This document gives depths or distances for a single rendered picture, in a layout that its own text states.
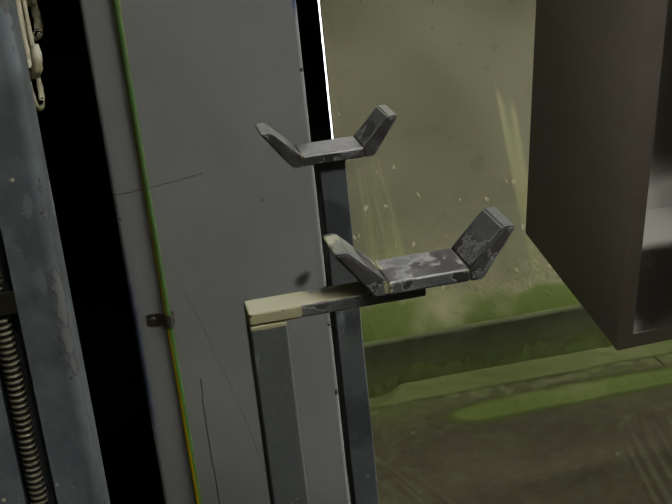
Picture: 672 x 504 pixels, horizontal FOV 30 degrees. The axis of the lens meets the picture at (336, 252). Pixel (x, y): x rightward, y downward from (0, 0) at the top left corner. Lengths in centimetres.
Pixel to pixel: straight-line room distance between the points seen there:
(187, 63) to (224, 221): 15
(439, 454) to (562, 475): 25
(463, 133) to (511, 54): 22
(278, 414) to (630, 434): 200
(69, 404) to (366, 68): 224
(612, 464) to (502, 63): 96
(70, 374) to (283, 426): 12
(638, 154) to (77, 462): 121
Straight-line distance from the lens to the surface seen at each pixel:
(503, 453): 247
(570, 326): 277
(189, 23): 108
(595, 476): 239
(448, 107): 281
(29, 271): 60
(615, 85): 176
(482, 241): 54
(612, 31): 175
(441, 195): 275
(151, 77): 108
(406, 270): 54
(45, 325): 61
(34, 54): 108
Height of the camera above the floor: 130
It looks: 21 degrees down
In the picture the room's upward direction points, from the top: 6 degrees counter-clockwise
